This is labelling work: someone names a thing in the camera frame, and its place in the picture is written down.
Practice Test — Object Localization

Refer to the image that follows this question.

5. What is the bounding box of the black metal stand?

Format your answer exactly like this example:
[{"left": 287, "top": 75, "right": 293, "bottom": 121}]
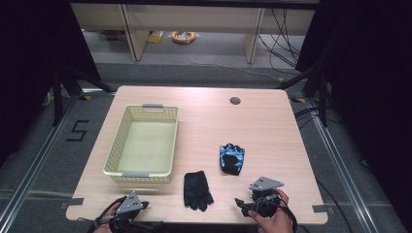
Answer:
[
  {"left": 51, "top": 63, "right": 115, "bottom": 128},
  {"left": 275, "top": 63, "right": 330, "bottom": 128}
]

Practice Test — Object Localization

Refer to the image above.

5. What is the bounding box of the bundle of black floor cables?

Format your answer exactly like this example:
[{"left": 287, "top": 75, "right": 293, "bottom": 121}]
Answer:
[{"left": 257, "top": 8, "right": 306, "bottom": 71}]

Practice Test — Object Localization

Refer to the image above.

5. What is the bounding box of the person's right hand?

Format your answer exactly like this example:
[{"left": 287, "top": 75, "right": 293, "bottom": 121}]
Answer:
[{"left": 247, "top": 187, "right": 294, "bottom": 233}]

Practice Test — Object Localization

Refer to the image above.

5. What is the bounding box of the person's left hand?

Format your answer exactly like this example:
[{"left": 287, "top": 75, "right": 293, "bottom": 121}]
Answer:
[{"left": 91, "top": 202, "right": 122, "bottom": 233}]

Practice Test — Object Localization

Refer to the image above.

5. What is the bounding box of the blue and black fingerless glove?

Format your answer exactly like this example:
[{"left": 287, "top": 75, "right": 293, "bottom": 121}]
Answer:
[{"left": 219, "top": 143, "right": 246, "bottom": 177}]

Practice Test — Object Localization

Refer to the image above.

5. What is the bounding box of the clear plastic bag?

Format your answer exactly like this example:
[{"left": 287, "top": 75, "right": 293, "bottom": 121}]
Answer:
[{"left": 0, "top": 92, "right": 83, "bottom": 228}]

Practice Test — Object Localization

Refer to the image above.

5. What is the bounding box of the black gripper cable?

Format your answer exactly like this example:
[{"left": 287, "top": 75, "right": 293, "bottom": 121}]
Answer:
[
  {"left": 86, "top": 195, "right": 128, "bottom": 233},
  {"left": 252, "top": 193, "right": 299, "bottom": 233}
]

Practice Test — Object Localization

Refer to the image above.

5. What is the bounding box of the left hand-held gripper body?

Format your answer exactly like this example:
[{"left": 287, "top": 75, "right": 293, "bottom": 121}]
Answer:
[{"left": 109, "top": 190, "right": 145, "bottom": 231}]

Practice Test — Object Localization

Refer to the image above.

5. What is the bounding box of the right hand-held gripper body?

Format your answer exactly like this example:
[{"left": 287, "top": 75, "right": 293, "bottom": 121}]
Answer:
[{"left": 247, "top": 176, "right": 286, "bottom": 218}]

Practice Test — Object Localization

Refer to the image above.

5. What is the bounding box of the black tape floor mark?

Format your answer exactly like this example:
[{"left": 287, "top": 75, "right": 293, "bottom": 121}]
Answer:
[{"left": 66, "top": 119, "right": 90, "bottom": 143}]

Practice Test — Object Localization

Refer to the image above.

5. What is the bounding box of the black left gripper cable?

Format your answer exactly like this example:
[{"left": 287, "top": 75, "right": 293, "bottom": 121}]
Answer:
[{"left": 86, "top": 195, "right": 128, "bottom": 233}]

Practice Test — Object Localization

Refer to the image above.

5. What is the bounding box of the pale yellow perforated plastic basket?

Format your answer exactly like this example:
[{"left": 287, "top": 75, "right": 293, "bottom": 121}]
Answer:
[{"left": 102, "top": 103, "right": 180, "bottom": 184}]

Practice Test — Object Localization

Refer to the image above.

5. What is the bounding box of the beige wooden shelf unit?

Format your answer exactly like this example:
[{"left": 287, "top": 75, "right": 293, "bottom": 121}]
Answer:
[{"left": 70, "top": 3, "right": 317, "bottom": 64}]

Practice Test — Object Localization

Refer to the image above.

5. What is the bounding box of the yellow packet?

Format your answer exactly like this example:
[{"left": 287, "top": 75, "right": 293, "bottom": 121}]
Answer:
[{"left": 147, "top": 31, "right": 165, "bottom": 45}]

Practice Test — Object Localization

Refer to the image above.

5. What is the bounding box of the black full-finger glove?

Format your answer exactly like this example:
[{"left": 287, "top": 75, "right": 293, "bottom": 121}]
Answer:
[{"left": 183, "top": 170, "right": 215, "bottom": 213}]

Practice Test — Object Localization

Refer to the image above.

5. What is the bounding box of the metal floor rail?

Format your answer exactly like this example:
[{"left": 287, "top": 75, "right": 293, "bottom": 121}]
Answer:
[
  {"left": 0, "top": 188, "right": 74, "bottom": 200},
  {"left": 303, "top": 96, "right": 410, "bottom": 233}
]

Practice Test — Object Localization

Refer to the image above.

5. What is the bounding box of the thin white floor cable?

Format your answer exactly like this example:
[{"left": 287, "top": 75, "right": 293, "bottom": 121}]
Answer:
[{"left": 160, "top": 42, "right": 284, "bottom": 83}]

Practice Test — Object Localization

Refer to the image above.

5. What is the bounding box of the black floor cable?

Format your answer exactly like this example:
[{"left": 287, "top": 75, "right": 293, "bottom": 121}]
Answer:
[{"left": 314, "top": 177, "right": 357, "bottom": 233}]

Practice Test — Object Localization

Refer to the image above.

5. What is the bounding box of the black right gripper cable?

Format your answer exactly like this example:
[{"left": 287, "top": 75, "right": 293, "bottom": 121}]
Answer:
[{"left": 252, "top": 193, "right": 299, "bottom": 233}]

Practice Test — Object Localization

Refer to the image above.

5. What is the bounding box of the black curtain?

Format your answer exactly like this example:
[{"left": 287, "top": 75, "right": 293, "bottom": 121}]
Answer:
[
  {"left": 0, "top": 0, "right": 102, "bottom": 167},
  {"left": 294, "top": 0, "right": 412, "bottom": 229}
]

